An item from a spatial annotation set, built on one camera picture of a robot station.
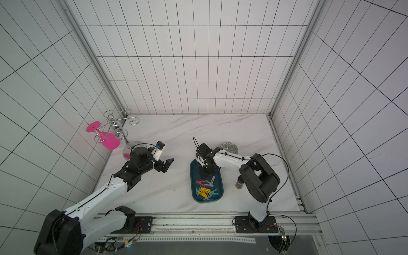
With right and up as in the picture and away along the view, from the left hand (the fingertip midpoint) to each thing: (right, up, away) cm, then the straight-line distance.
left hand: (164, 156), depth 85 cm
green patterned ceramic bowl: (+38, +4, +13) cm, 40 cm away
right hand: (+19, -12, +4) cm, 23 cm away
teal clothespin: (+26, -19, -3) cm, 32 cm away
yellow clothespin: (+21, -17, -2) cm, 27 cm away
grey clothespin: (+25, -14, -1) cm, 29 cm away
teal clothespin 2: (+18, -18, -2) cm, 25 cm away
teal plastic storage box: (+17, -11, +3) cm, 20 cm away
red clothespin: (+20, -14, +1) cm, 24 cm away
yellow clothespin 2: (+21, -19, -3) cm, 29 cm away
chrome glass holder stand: (-24, +13, +1) cm, 28 cm away
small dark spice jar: (+40, -13, -5) cm, 42 cm away
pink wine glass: (-29, +9, -2) cm, 31 cm away
